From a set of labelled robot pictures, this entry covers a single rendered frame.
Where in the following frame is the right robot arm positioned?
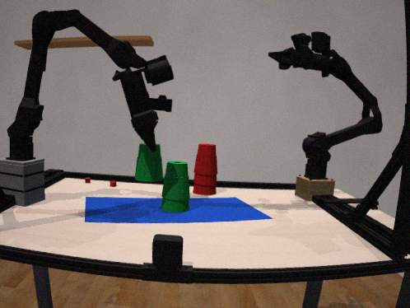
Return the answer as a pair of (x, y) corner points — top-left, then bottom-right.
(291, 31), (383, 180)

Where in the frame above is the red cup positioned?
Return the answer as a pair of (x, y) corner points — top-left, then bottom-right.
(194, 144), (217, 175)
(193, 184), (217, 195)
(193, 173), (217, 185)

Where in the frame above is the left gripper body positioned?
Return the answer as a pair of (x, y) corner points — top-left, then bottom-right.
(125, 88), (158, 128)

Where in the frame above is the blue flat mat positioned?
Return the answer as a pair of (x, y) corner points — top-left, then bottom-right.
(85, 197), (272, 223)

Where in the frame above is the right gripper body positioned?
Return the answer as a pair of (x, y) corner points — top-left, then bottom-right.
(279, 44), (316, 70)

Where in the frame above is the green cup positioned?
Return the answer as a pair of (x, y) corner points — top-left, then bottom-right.
(135, 143), (163, 182)
(161, 198), (189, 212)
(161, 161), (190, 200)

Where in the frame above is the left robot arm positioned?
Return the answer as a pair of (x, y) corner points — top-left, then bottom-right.
(6, 9), (174, 161)

